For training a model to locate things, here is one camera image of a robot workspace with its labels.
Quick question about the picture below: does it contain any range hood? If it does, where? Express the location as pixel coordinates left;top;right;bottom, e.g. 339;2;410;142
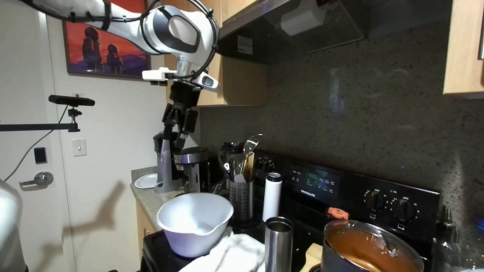
217;0;366;65

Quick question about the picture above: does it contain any silver flask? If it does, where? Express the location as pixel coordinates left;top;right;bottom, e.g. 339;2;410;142
264;216;294;272

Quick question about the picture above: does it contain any wooden wall cabinet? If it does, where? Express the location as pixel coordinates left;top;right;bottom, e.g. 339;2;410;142
442;0;484;99
160;0;267;107

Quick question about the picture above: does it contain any black stove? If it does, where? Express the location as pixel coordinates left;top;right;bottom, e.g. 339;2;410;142
140;149;443;272

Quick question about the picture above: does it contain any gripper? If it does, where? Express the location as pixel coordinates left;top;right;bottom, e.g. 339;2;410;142
161;80;202;152

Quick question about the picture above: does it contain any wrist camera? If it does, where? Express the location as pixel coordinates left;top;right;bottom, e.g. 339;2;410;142
142;67;178;86

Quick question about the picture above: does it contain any silver coffee grinder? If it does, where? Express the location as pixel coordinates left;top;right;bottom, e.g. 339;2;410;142
153;132;183;194

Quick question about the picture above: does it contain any glass bottle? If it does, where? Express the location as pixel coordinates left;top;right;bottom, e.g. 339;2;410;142
431;205;462;272

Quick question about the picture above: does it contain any black blender jar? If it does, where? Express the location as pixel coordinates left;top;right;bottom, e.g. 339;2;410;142
220;141;247;168

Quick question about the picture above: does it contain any steel coffee maker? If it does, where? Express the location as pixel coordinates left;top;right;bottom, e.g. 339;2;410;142
174;146;213;194

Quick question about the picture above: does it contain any white light switch plate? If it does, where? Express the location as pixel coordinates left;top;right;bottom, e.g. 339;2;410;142
72;138;88;157

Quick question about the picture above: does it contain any white flask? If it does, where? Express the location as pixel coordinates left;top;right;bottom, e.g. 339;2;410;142
262;172;283;223

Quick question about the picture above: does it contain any stove knob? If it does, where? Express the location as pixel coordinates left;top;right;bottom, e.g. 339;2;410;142
391;197;419;222
364;190;387;212
255;156;277;175

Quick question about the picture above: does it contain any perforated steel utensil holder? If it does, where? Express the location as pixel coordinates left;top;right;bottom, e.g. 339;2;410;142
228;179;255;222

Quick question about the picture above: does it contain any camera on mount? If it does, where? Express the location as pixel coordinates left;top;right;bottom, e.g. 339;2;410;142
0;94;96;133

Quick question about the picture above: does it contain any white mixing bowl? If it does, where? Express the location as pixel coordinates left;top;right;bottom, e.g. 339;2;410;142
156;192;234;258

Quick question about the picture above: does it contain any orange pot lid knob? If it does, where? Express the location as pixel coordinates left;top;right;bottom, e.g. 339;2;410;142
327;207;350;221

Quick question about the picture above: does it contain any black cable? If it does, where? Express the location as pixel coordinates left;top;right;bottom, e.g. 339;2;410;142
3;105;69;182

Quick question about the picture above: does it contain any grey pot with brown sauce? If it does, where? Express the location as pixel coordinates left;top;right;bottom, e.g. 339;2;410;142
321;219;425;272

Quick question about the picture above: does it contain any bundle of kitchen utensils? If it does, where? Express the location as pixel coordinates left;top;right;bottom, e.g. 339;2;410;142
223;134;264;184

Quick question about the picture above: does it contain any silver door handle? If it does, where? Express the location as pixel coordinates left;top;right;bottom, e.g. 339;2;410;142
19;172;54;189

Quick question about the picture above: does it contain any white cloth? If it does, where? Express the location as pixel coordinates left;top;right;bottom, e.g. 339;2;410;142
179;231;266;272

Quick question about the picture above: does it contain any framed orange poster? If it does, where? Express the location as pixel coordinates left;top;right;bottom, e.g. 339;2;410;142
62;0;152;80

